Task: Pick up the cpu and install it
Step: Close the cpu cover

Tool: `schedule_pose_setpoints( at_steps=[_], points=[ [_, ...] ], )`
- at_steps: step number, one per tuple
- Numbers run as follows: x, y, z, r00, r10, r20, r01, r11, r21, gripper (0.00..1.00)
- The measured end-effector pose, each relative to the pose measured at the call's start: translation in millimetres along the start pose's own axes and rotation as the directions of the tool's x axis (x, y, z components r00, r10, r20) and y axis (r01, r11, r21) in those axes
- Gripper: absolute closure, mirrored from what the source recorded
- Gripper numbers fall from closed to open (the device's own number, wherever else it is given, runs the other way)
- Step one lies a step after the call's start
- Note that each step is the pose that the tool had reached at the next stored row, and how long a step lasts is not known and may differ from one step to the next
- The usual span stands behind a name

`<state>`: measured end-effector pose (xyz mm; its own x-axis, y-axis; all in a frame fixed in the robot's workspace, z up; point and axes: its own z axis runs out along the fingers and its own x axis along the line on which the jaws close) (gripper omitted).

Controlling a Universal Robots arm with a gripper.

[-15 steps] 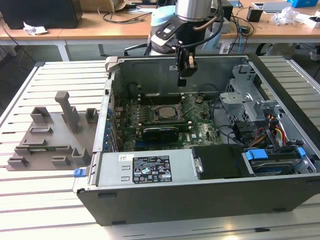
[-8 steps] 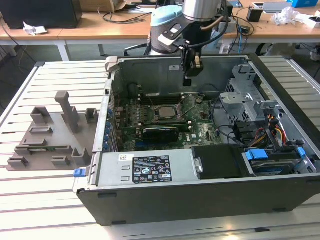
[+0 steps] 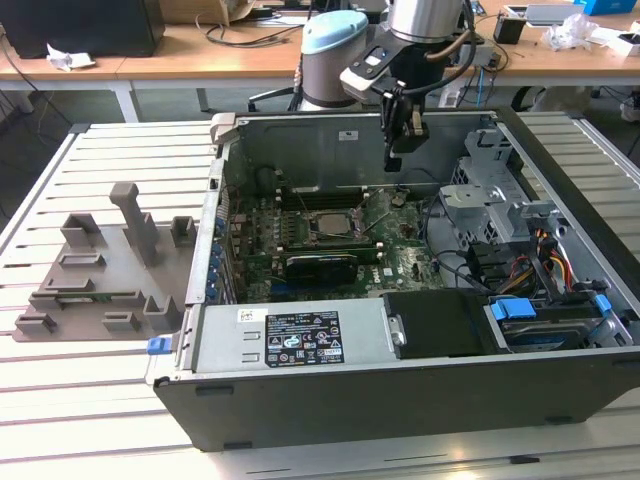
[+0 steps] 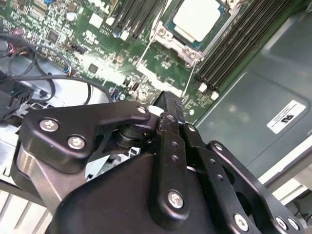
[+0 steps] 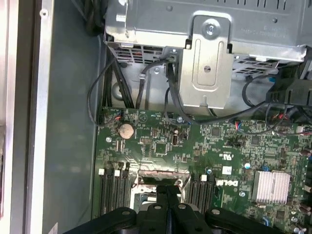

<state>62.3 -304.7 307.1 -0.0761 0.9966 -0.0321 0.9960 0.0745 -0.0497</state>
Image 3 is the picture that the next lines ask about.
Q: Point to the wooden desk white frame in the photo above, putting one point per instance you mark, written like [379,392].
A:
[225,60]
[75,75]

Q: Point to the black plastic bay cover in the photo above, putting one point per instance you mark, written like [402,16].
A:
[440,325]

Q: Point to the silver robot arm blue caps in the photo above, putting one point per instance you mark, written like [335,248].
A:
[330,75]

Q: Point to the black office chair base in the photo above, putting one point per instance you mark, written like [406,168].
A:
[270,95]

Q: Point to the wide blue box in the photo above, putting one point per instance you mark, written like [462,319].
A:
[600,6]

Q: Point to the hard disk blue carrier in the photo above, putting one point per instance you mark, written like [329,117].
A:
[512,309]

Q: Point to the silver CPU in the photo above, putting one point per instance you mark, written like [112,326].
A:
[334,225]

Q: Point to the large black computer tower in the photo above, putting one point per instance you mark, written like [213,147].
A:
[85,25]

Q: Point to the black drive connector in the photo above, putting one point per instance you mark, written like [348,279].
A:
[485,260]

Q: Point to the crumpled clear plastic bag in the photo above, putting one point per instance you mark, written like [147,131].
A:
[570,32]

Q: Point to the white open box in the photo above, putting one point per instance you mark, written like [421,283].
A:
[602,40]

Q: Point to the silver coin battery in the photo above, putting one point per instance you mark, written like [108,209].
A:
[398,200]

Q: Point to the black graphics card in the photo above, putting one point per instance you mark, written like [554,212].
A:
[320,272]

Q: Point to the crumpled white paper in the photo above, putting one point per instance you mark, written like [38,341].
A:
[70,59]

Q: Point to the green RAM stick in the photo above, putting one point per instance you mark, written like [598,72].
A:
[100,298]

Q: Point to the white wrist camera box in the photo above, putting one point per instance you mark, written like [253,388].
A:
[357,82]

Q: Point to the black open PC case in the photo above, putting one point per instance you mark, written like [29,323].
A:
[350,410]

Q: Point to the small black open box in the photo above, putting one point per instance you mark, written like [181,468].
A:
[509,31]

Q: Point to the green motherboard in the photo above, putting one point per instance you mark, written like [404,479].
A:
[390,240]

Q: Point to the blue plastic latch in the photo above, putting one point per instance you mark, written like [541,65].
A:
[159,346]

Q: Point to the RAM slot white clips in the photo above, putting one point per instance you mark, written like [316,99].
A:
[295,248]
[330,193]
[330,202]
[370,256]

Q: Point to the white case wall sticker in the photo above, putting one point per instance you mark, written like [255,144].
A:
[348,135]

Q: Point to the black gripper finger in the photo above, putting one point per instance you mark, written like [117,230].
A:
[407,142]

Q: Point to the silver drive cage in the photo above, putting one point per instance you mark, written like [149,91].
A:
[492,197]

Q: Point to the grey parts rack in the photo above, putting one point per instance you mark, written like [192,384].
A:
[115,260]

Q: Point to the grey case release latch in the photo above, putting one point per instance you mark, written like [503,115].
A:
[225,125]

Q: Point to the brown cardboard box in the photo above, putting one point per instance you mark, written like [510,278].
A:
[210,11]

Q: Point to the silver power supply unit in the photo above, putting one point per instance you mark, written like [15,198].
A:
[225,340]

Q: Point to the CPU socket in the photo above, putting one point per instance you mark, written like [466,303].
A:
[313,229]

